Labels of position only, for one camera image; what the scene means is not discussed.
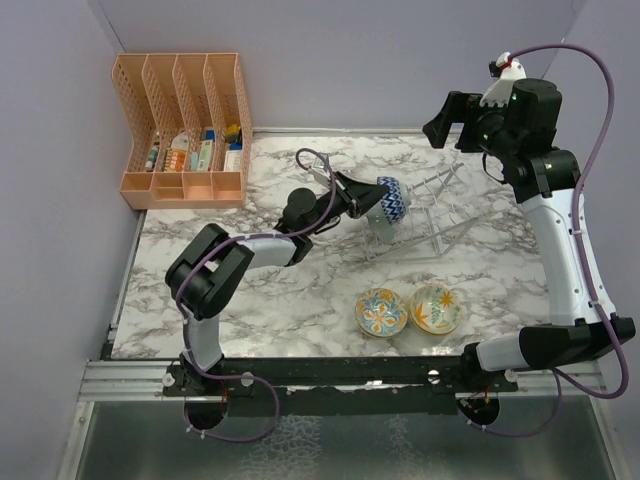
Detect white wire dish rack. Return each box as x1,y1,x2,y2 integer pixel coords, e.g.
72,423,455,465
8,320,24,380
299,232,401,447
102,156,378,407
362,163,484,262

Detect yellow leaf patterned bowl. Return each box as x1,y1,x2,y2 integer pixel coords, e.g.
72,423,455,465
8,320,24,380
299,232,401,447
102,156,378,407
408,284,467,335

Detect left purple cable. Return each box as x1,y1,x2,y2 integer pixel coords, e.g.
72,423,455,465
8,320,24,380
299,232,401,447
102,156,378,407
174,147,346,444

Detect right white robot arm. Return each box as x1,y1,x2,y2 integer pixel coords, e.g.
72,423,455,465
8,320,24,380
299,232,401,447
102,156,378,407
423,79,636,391

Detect purple cable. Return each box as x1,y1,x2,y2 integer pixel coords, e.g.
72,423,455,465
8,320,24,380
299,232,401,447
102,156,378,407
467,43,632,437
174,147,346,444

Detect black mounting base rail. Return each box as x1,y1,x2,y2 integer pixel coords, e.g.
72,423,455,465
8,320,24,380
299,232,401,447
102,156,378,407
163,356,517,416

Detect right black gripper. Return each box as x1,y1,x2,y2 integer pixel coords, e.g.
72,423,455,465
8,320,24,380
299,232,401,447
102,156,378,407
424,90,520,161

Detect yellow black toy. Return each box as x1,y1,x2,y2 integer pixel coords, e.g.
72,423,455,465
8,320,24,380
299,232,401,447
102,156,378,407
225,124,242,144

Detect small bottles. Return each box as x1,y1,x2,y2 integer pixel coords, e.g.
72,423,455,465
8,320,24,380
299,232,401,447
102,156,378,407
144,140,160,172

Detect peach plastic desk organizer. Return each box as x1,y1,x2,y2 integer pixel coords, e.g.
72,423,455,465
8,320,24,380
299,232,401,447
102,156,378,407
112,53,253,210

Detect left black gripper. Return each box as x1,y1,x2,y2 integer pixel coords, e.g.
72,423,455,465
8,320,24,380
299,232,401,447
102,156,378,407
304,171,390,237

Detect teal ceramic bowl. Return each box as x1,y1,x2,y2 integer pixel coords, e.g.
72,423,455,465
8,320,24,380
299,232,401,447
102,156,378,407
366,204,396,244

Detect blue orange floral bowl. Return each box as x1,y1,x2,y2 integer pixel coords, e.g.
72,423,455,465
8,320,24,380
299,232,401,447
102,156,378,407
355,288,408,339

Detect red patterned bowl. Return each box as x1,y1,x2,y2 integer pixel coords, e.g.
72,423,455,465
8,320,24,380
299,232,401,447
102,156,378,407
376,176,411,225

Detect aluminium frame rail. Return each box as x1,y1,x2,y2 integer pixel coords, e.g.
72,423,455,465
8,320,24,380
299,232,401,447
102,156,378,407
79,361,606,402

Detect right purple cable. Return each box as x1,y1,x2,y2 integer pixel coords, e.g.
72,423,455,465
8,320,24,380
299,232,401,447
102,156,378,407
467,43,632,437

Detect teal white box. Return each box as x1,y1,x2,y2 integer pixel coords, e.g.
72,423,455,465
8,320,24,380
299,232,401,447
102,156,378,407
190,139,215,172

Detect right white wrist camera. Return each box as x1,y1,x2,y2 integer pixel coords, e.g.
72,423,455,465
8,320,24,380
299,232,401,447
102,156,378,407
480,52,527,107

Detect white flat packet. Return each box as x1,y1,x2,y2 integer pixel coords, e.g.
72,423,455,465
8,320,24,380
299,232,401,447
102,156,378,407
224,150,243,172

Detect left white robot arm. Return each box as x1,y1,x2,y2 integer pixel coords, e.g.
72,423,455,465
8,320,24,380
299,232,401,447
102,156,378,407
165,172,390,395

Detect orange white box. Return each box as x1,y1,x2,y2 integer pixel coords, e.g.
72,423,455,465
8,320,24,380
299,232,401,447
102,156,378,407
164,131,189,173

